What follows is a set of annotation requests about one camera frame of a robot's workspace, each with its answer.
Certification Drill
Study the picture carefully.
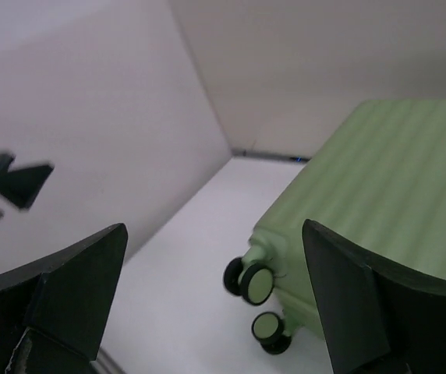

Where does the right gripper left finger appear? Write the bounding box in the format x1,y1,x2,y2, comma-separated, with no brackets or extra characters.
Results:
0,223,128,373

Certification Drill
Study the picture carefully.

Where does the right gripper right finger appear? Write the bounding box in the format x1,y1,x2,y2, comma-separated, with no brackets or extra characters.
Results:
302,220,446,373

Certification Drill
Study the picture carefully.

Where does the green suitcase blue lining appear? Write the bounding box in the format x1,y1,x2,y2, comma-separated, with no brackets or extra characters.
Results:
223,99,446,355

